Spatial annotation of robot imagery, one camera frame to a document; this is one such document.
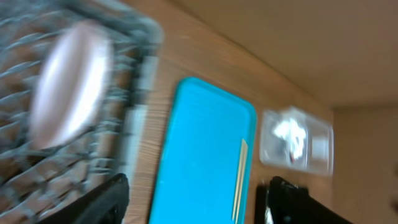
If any clear plastic waste bin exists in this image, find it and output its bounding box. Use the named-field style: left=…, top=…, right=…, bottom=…
left=259, top=106, right=334, bottom=176

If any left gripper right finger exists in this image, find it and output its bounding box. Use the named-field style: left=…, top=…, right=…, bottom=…
left=267, top=176, right=351, bottom=224

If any wooden chopstick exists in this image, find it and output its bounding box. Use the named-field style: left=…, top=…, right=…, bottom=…
left=232, top=139, right=248, bottom=224
left=234, top=141, right=249, bottom=224

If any large pink plate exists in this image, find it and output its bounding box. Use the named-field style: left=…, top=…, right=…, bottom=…
left=29, top=20, right=114, bottom=149

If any black rectangular tray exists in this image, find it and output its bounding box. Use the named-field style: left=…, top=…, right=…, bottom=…
left=254, top=184, right=274, bottom=224

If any teal plastic serving tray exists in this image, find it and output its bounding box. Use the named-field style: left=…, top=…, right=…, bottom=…
left=149, top=77, right=257, bottom=223

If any white napkin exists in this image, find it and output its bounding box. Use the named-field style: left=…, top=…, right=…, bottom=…
left=272, top=118, right=307, bottom=163

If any grey plastic dish rack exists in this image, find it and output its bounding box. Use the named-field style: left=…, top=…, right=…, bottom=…
left=1, top=0, right=162, bottom=223

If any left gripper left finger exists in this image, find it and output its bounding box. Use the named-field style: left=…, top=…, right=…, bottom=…
left=39, top=173, right=129, bottom=224

